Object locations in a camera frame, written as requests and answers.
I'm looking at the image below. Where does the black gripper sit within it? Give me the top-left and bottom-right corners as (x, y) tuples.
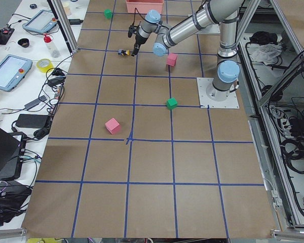
(128, 25), (147, 57)

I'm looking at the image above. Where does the yellow push button switch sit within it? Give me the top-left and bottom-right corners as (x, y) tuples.
(118, 49), (130, 56)

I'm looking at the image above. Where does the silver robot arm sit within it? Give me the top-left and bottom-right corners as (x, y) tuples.
(128, 1), (243, 101)

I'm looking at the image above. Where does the green cube near arm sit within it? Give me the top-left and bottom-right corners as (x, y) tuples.
(166, 98), (178, 110)

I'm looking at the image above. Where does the pink cube near robot bases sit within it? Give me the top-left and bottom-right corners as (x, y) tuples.
(166, 53), (178, 67)

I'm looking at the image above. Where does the pink plastic bin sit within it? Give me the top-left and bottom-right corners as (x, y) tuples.
(126, 0), (164, 14)

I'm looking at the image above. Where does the green cube beside pink bin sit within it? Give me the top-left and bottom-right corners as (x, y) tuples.
(104, 9), (113, 19)

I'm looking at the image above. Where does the pink cube far from bases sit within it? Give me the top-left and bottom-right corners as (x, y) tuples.
(105, 118), (121, 135)

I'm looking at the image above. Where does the red cap squeeze bottle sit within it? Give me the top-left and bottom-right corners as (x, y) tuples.
(44, 34), (61, 58)

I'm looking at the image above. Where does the yellow tape roll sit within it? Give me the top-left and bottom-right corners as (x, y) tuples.
(36, 58), (54, 73)

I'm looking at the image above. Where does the upper teach pendant tablet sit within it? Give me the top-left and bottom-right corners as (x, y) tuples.
(22, 10), (57, 34)

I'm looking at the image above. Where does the teach pendant tablet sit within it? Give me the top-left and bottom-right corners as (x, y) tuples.
(0, 54), (33, 92)
(22, 10), (57, 34)

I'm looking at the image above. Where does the black small bowl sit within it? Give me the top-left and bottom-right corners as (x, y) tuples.
(17, 38), (30, 48)

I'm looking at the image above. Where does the lower teach pendant tablet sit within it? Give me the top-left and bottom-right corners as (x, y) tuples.
(0, 54), (33, 92)

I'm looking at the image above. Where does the white crumpled cloth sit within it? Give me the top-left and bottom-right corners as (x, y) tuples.
(250, 44), (282, 65)

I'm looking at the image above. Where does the black laptop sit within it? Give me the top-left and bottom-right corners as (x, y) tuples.
(0, 128), (26, 181)

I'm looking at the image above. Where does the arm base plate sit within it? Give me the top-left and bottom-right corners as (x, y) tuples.
(196, 24), (220, 35)
(197, 77), (239, 109)

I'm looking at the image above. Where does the aluminium frame post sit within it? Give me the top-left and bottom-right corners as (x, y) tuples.
(47, 0), (78, 54)

